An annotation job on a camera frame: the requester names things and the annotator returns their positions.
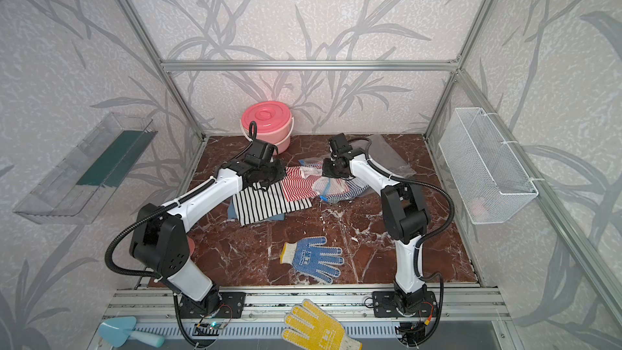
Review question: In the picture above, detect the black white striped garment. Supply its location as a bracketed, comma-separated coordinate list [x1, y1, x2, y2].
[231, 182, 312, 227]

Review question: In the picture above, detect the clear vacuum storage bag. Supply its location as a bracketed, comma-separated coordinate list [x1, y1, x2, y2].
[299, 134, 415, 197]

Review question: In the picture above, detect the blue white striped garment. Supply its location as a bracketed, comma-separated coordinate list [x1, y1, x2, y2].
[313, 177, 369, 204]

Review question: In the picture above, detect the red white striped garment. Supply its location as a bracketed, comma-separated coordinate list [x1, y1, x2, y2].
[281, 166, 322, 202]

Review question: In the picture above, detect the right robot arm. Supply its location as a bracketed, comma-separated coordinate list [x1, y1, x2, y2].
[322, 134, 455, 316]

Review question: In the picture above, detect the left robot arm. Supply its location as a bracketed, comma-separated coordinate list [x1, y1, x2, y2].
[105, 121, 285, 308]

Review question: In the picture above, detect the pink lidded plastic bucket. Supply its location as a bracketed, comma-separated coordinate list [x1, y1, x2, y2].
[240, 100, 294, 154]

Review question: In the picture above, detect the blue dotted work glove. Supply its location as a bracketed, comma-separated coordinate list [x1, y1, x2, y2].
[280, 237, 344, 285]

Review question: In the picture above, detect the pink watering can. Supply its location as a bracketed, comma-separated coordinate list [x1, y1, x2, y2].
[186, 237, 196, 257]

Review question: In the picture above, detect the pink item in basket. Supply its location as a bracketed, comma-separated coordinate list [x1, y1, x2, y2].
[469, 198, 489, 223]

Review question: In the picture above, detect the yellow dotted work glove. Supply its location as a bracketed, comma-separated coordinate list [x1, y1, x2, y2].
[281, 299, 363, 350]

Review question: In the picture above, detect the light blue hand trowel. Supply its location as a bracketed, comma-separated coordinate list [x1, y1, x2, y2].
[97, 316, 165, 348]

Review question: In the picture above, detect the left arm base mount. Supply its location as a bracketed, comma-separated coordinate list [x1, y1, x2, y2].
[177, 292, 246, 319]

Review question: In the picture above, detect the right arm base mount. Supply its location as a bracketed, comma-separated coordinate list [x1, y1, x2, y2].
[372, 289, 437, 319]

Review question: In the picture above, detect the white wire mesh basket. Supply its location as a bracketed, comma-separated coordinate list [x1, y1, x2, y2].
[439, 107, 539, 225]

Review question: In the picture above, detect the clear plastic wall shelf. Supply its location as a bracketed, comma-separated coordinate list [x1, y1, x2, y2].
[14, 113, 157, 225]

